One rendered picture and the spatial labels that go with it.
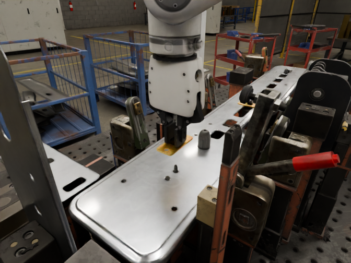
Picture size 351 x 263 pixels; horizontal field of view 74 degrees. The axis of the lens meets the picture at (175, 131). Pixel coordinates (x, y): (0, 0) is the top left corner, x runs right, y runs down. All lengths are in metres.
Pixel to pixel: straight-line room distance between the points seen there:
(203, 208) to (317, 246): 0.54
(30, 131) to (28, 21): 8.24
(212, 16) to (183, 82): 11.00
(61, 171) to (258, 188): 0.41
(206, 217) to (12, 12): 8.16
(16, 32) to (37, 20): 0.67
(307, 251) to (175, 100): 0.61
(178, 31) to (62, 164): 0.40
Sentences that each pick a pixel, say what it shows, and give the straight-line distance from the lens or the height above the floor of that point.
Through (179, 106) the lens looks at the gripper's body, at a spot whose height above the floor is 1.17.
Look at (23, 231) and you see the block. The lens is 0.37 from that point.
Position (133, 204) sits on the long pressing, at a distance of 0.46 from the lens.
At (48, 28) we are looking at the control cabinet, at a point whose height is 0.61.
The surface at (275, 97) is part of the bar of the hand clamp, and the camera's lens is 0.35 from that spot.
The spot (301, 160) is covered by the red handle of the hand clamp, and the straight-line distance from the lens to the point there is 0.38.
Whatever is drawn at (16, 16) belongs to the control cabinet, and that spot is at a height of 0.98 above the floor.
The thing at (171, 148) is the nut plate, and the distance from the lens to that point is 0.46.
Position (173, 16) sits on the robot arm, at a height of 1.31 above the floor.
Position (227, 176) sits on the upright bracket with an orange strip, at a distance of 0.30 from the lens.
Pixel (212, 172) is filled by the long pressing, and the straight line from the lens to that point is 0.53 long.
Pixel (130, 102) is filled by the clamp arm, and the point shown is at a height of 1.11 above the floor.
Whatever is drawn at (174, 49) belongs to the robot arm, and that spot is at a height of 1.26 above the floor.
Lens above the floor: 1.33
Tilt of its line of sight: 29 degrees down
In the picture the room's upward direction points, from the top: straight up
